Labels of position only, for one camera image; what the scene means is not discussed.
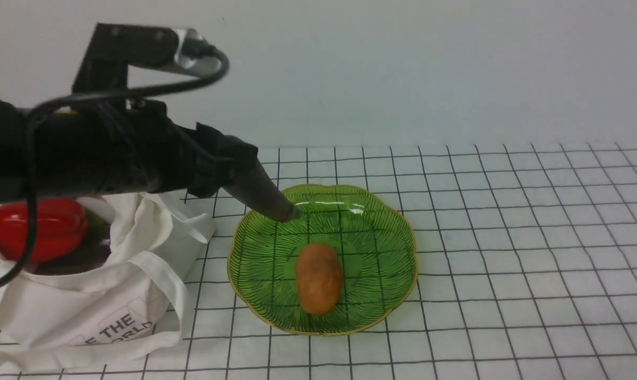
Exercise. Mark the red bell pepper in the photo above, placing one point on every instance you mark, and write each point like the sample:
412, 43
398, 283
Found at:
61, 226

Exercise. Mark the white checkered tablecloth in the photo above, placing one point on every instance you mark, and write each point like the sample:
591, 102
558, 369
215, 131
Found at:
528, 270

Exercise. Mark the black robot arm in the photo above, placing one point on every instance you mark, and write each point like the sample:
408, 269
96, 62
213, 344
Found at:
14, 158

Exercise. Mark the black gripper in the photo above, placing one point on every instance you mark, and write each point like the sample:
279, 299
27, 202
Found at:
105, 151

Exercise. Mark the white cloth tote bag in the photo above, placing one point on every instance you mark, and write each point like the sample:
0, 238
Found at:
134, 303

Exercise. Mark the brown potato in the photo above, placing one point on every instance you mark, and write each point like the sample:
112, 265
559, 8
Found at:
319, 279

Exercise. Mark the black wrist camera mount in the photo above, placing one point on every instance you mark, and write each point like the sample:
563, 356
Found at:
113, 48

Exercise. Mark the green glass plate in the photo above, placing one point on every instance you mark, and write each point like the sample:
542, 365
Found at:
375, 244

